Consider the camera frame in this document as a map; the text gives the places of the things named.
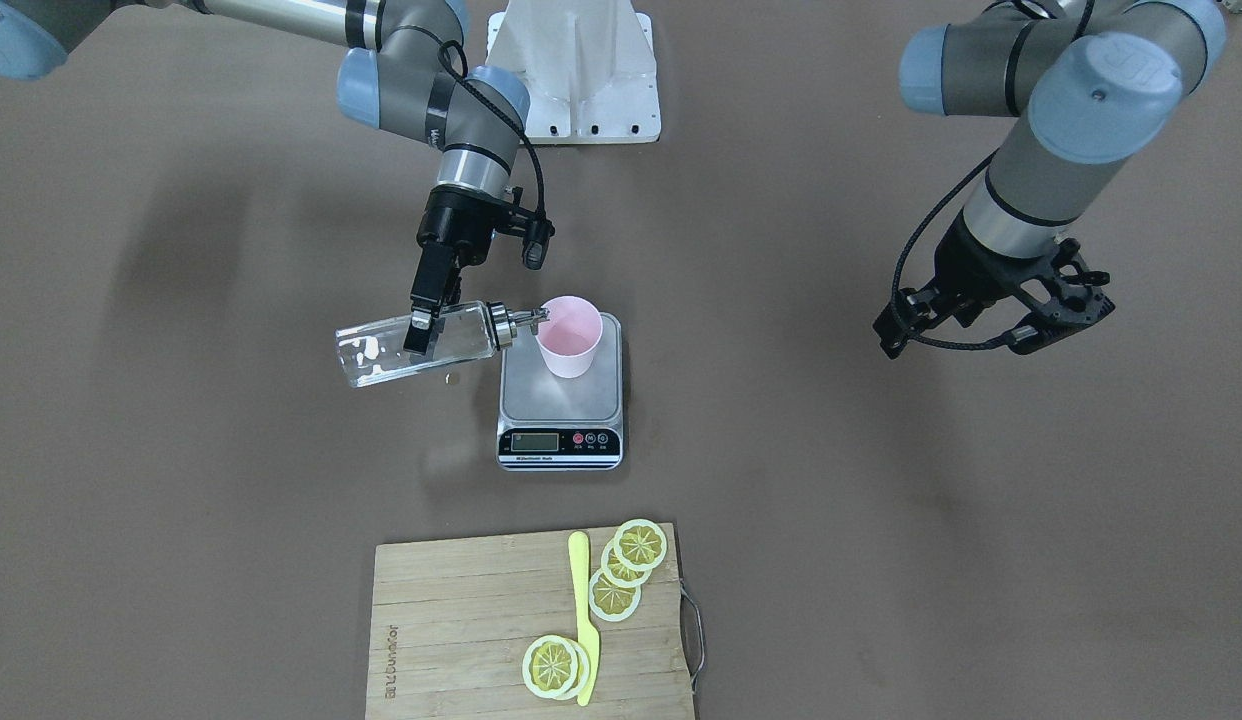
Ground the lemon slice toy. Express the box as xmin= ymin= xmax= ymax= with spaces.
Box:
xmin=601 ymin=539 xmax=652 ymax=588
xmin=586 ymin=570 xmax=641 ymax=623
xmin=520 ymin=634 xmax=594 ymax=701
xmin=614 ymin=518 xmax=669 ymax=571

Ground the clear glass sauce bottle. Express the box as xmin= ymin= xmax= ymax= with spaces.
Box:
xmin=334 ymin=300 xmax=551 ymax=387

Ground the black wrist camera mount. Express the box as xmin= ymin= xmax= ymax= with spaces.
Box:
xmin=505 ymin=206 xmax=554 ymax=272

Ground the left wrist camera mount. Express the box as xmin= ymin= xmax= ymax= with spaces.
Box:
xmin=1000 ymin=237 xmax=1117 ymax=355

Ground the silver kitchen scale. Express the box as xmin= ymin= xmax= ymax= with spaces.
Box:
xmin=496 ymin=313 xmax=626 ymax=470

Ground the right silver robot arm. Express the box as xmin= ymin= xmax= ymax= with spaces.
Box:
xmin=188 ymin=1 xmax=554 ymax=354

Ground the wooden cutting board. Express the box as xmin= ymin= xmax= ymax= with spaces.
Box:
xmin=364 ymin=530 xmax=697 ymax=719

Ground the pink plastic cup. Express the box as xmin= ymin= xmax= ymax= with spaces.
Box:
xmin=537 ymin=295 xmax=604 ymax=379

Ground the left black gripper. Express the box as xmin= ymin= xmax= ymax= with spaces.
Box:
xmin=873 ymin=217 xmax=1032 ymax=359

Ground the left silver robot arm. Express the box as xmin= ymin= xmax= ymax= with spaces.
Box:
xmin=873 ymin=1 xmax=1226 ymax=358

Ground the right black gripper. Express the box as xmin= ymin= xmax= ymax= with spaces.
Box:
xmin=402 ymin=187 xmax=528 ymax=355

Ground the black braided cable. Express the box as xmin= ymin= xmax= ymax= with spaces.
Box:
xmin=889 ymin=150 xmax=1042 ymax=351

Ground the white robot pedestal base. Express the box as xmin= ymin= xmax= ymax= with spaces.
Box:
xmin=487 ymin=1 xmax=663 ymax=146

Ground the yellow plastic knife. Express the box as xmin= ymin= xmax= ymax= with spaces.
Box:
xmin=568 ymin=530 xmax=601 ymax=708

